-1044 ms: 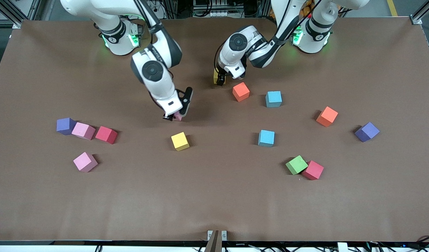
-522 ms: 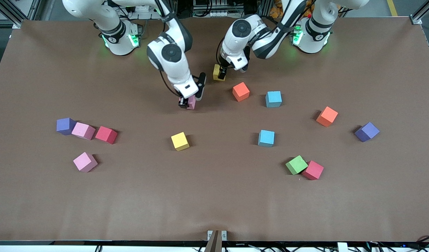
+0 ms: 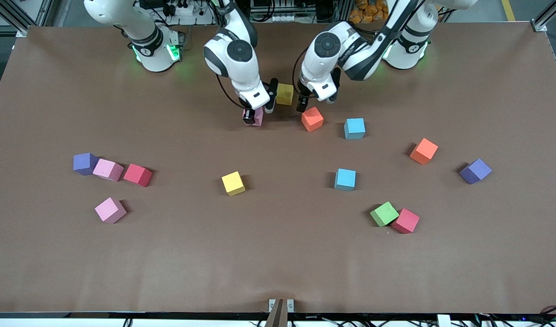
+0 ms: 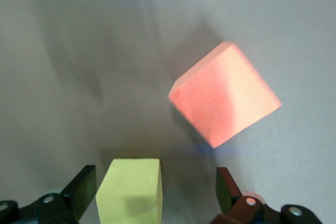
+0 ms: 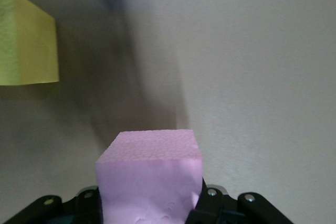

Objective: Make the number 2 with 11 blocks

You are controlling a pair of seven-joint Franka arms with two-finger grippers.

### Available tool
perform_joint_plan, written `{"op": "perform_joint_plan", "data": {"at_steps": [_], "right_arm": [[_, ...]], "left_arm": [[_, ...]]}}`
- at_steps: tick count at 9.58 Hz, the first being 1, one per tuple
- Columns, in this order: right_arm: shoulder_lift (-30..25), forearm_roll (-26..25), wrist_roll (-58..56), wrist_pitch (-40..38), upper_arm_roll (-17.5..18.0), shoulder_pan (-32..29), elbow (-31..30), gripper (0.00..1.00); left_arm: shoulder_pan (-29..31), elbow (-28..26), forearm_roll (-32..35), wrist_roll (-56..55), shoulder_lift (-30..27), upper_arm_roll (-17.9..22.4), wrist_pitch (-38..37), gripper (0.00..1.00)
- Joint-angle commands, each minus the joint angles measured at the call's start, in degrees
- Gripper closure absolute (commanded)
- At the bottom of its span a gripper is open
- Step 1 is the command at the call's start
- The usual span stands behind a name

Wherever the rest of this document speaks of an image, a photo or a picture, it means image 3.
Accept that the pink foam block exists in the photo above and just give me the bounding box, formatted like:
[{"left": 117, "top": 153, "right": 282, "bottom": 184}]
[
  {"left": 242, "top": 107, "right": 264, "bottom": 127},
  {"left": 95, "top": 197, "right": 127, "bottom": 224},
  {"left": 93, "top": 159, "right": 124, "bottom": 182}
]

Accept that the yellow foam block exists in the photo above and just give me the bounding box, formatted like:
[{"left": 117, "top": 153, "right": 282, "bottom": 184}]
[
  {"left": 221, "top": 171, "right": 246, "bottom": 197},
  {"left": 276, "top": 83, "right": 295, "bottom": 106}
]

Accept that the orange foam block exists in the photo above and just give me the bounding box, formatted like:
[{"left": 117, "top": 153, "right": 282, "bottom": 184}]
[
  {"left": 410, "top": 138, "right": 439, "bottom": 165},
  {"left": 301, "top": 107, "right": 325, "bottom": 133}
]

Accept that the blue foam block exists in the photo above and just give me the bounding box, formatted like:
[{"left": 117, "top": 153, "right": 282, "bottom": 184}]
[
  {"left": 344, "top": 118, "right": 366, "bottom": 140},
  {"left": 335, "top": 168, "right": 357, "bottom": 192}
]

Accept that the bag of orange fruit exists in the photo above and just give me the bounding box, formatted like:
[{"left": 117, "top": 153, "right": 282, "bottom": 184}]
[{"left": 349, "top": 0, "right": 399, "bottom": 24}]

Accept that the white power strip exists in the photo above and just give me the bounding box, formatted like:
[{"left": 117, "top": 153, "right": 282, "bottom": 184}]
[{"left": 142, "top": 0, "right": 215, "bottom": 25}]

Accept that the red foam block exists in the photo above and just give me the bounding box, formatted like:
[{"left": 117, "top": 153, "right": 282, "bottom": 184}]
[
  {"left": 123, "top": 163, "right": 153, "bottom": 188},
  {"left": 391, "top": 208, "right": 420, "bottom": 234}
]

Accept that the green foam block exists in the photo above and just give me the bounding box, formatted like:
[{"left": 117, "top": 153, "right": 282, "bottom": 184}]
[{"left": 370, "top": 202, "right": 400, "bottom": 228}]

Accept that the purple foam block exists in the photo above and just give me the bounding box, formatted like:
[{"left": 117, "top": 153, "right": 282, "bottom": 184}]
[
  {"left": 73, "top": 153, "right": 100, "bottom": 176},
  {"left": 460, "top": 159, "right": 492, "bottom": 185}
]

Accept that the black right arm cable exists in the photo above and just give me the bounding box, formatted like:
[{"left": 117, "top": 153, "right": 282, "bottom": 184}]
[{"left": 215, "top": 74, "right": 247, "bottom": 110}]

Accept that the equipment rack with cables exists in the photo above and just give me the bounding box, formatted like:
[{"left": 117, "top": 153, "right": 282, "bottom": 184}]
[{"left": 250, "top": 0, "right": 305, "bottom": 23}]

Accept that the metal table edge bracket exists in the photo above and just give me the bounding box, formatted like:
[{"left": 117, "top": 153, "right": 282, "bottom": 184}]
[{"left": 265, "top": 298, "right": 295, "bottom": 327}]

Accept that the aluminium frame profile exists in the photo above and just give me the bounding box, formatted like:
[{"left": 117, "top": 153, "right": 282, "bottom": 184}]
[
  {"left": 0, "top": 0, "right": 56, "bottom": 38},
  {"left": 532, "top": 0, "right": 556, "bottom": 33}
]

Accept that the bundle of floor cables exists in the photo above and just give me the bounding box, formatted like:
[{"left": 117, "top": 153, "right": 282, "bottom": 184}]
[{"left": 468, "top": 307, "right": 556, "bottom": 327}]

